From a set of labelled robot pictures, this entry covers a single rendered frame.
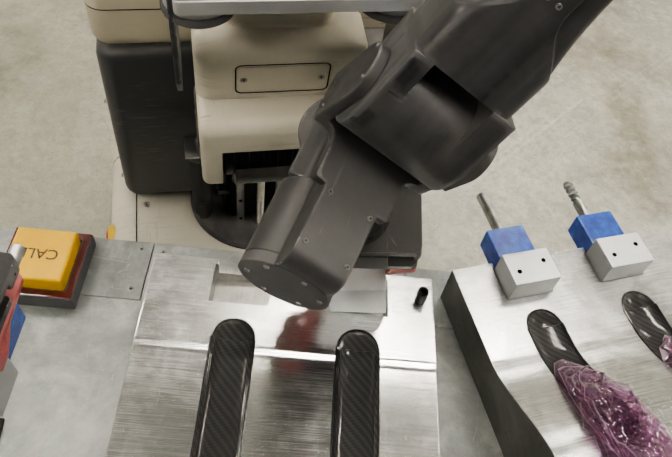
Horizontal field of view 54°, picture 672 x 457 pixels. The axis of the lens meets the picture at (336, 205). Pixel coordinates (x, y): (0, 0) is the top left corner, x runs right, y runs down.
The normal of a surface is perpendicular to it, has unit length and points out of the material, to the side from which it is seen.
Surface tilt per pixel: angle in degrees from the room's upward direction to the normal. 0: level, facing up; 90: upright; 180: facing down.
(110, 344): 0
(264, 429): 3
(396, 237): 13
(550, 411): 28
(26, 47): 0
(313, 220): 34
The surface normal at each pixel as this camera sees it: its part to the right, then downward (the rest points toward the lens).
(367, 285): -0.07, -0.48
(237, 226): 0.11, -0.62
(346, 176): 0.48, -0.22
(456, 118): 0.37, 0.00
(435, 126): 0.13, 0.36
